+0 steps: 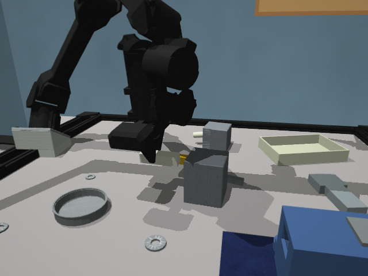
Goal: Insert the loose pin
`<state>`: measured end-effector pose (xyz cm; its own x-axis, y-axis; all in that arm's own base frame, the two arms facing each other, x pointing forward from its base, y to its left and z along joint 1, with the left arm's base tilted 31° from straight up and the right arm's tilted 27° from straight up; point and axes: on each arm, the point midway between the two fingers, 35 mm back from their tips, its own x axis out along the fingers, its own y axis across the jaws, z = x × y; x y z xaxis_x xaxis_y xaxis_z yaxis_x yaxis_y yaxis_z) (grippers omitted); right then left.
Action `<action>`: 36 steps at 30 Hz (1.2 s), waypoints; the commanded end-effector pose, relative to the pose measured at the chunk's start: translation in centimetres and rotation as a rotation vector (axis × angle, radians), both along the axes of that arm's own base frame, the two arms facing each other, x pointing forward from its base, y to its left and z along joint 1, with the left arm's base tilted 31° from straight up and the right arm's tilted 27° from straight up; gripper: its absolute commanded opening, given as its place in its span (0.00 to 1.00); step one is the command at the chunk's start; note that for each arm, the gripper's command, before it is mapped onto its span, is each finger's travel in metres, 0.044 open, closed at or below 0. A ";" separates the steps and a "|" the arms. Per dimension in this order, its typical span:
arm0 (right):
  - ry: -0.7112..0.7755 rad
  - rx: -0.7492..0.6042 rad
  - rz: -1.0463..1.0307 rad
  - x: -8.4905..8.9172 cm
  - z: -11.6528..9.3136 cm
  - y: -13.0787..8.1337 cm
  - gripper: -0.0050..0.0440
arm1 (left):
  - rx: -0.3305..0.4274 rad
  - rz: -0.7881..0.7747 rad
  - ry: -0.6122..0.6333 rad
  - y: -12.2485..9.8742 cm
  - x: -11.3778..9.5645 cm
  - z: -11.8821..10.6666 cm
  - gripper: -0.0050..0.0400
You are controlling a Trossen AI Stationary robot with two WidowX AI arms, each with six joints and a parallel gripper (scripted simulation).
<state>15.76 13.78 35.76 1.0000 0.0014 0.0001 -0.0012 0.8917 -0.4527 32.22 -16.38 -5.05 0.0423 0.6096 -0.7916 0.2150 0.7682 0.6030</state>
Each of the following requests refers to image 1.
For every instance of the beige shallow open tray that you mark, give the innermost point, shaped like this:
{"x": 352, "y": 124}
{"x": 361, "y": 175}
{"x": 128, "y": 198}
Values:
{"x": 302, "y": 149}

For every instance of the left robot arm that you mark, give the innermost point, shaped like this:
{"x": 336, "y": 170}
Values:
{"x": 168, "y": 62}

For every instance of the dark blue mat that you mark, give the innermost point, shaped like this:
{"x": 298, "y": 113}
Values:
{"x": 247, "y": 255}

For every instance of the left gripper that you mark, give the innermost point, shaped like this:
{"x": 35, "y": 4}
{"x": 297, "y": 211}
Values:
{"x": 143, "y": 135}

